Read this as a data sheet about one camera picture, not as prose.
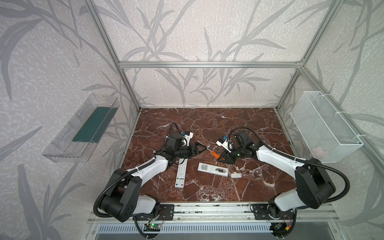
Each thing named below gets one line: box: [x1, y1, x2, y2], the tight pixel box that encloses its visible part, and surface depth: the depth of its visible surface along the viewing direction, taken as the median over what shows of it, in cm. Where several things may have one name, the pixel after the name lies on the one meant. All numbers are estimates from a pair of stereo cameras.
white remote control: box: [197, 162, 230, 178], surface depth 88 cm
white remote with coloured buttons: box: [175, 157, 188, 188], surface depth 86 cm
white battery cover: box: [230, 173, 242, 178], surface depth 88 cm
